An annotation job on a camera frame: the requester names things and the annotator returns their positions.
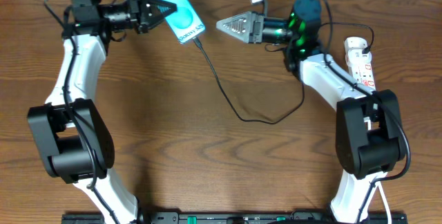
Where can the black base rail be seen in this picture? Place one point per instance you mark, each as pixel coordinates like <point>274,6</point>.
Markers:
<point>298,216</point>

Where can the white power strip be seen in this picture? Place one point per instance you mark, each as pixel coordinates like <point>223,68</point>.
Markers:
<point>359,60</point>

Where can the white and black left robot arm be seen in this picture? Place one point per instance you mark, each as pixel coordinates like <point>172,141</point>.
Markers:
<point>71,137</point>

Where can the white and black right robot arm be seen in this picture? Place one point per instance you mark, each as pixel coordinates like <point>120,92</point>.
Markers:
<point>371,144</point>

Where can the blue screen Galaxy smartphone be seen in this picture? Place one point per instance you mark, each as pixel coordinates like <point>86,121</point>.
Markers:
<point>185,22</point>

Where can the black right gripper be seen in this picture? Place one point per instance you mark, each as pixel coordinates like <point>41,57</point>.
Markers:
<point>253,27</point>

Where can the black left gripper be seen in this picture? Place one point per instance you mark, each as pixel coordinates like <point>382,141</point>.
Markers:
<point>141,14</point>

